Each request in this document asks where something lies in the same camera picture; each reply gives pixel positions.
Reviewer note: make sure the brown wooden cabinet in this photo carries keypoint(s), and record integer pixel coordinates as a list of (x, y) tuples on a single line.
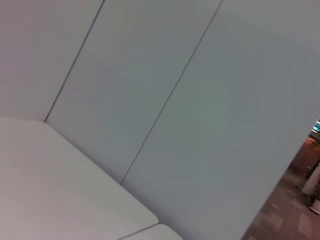
[(303, 157)]

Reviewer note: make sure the white round pillar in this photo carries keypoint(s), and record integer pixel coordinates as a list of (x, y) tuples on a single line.
[(312, 178)]

